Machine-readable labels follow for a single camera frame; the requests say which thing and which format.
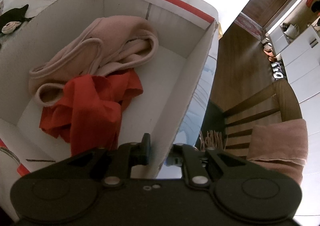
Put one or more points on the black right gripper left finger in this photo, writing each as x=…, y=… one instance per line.
x=66, y=189

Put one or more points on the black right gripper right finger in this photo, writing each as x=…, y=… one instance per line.
x=242, y=189

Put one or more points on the red cloth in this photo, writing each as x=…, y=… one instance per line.
x=90, y=112

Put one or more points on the red white cardboard box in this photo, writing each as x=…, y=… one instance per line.
x=167, y=42

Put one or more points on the pink knit garment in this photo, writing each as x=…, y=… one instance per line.
x=107, y=45

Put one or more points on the black fabric pouch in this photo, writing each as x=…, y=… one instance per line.
x=13, y=19

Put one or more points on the pink scarf on chair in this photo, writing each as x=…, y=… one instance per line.
x=282, y=147

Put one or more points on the wooden chair with scarf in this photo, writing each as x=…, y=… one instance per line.
x=231, y=130

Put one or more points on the blue patterned table mat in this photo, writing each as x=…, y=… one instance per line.
x=190, y=127

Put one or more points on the white wall cabinet unit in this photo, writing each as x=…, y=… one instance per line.
x=301, y=63

